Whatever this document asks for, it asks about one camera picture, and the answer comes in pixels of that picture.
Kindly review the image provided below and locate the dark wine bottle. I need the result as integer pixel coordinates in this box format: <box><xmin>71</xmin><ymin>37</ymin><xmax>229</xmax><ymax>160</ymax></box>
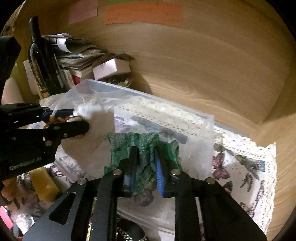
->
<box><xmin>28</xmin><ymin>16</ymin><xmax>66</xmax><ymax>97</ymax></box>

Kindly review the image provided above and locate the butterfly print lace tablecloth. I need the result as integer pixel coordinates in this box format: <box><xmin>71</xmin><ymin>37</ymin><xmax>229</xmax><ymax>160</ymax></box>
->
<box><xmin>0</xmin><ymin>93</ymin><xmax>278</xmax><ymax>241</ymax></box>

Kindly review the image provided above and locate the green mesh cloth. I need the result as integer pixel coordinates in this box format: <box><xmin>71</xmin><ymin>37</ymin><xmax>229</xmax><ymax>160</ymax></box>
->
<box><xmin>104</xmin><ymin>133</ymin><xmax>182</xmax><ymax>195</ymax></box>

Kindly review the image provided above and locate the white fluffy cloth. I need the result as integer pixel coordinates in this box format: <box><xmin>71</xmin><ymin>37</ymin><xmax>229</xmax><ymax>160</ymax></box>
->
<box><xmin>61</xmin><ymin>104</ymin><xmax>115</xmax><ymax>179</ymax></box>

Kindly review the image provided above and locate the yellow sponge block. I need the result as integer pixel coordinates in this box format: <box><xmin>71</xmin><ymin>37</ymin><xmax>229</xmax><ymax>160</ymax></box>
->
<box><xmin>29</xmin><ymin>167</ymin><xmax>60</xmax><ymax>202</ymax></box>

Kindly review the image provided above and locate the pink paper note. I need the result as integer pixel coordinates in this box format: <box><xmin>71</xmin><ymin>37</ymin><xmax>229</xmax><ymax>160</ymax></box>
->
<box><xmin>68</xmin><ymin>0</ymin><xmax>98</xmax><ymax>25</ymax></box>

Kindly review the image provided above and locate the person's left hand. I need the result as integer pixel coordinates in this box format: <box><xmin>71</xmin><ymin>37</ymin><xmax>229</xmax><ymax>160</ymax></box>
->
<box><xmin>1</xmin><ymin>177</ymin><xmax>20</xmax><ymax>205</ymax></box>

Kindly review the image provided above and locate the small white cardboard box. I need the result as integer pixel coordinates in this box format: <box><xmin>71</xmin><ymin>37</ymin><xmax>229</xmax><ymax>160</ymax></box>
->
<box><xmin>93</xmin><ymin>58</ymin><xmax>131</xmax><ymax>80</ymax></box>

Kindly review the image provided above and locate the clear plastic storage box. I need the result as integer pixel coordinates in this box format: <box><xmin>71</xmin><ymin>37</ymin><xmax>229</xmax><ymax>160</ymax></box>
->
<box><xmin>50</xmin><ymin>79</ymin><xmax>214</xmax><ymax>233</ymax></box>

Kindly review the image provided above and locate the orange paper note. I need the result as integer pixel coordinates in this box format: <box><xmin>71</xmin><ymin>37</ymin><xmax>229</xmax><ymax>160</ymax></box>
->
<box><xmin>104</xmin><ymin>1</ymin><xmax>184</xmax><ymax>28</ymax></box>

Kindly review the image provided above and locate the stack of papers and magazines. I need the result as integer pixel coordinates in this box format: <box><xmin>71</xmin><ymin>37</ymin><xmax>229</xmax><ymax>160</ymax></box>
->
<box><xmin>43</xmin><ymin>33</ymin><xmax>107</xmax><ymax>84</ymax></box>

